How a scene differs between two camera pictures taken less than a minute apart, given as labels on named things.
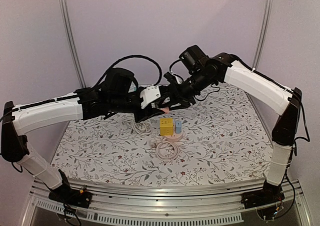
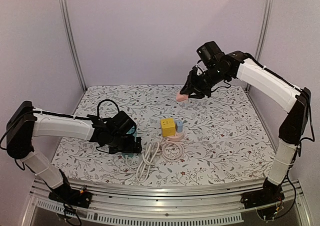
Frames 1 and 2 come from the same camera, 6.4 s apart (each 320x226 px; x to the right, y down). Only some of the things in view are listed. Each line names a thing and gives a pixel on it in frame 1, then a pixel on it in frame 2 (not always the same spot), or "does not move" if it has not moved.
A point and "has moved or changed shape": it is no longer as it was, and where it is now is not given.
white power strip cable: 142,128 → 149,153
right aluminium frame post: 269,1 does not move
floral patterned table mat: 222,136 does not move
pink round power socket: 175,137 does not move
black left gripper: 146,114 → 130,147
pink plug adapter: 166,109 has moved or changed shape
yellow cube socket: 166,126 does not move
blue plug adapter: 178,127 does not move
